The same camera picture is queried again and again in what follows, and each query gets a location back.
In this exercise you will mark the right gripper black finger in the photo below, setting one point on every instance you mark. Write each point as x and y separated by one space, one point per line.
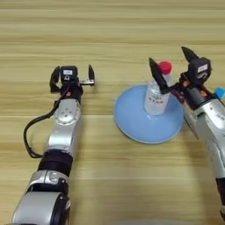
190 55
158 77

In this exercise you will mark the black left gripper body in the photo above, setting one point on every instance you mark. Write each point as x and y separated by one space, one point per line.
73 91

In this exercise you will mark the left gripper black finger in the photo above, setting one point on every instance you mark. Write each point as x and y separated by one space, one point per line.
54 82
91 74

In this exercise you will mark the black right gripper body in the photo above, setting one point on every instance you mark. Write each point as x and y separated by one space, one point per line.
194 93

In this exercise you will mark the clear bottle with red cap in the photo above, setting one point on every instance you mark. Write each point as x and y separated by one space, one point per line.
155 102

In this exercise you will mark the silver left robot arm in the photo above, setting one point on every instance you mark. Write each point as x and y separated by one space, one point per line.
61 132

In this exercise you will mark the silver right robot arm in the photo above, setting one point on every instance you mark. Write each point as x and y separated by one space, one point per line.
211 126

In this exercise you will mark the right gripper small black box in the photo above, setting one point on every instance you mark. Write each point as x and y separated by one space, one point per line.
199 68

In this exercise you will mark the gripper small black box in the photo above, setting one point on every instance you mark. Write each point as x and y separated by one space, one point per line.
199 68
69 74

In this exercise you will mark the left gripper small black box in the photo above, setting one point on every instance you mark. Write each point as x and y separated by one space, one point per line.
69 74

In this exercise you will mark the small blue eraser block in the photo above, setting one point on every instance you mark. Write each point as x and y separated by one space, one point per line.
220 92

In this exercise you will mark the light blue round plate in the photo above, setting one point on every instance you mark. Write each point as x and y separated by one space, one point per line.
132 117

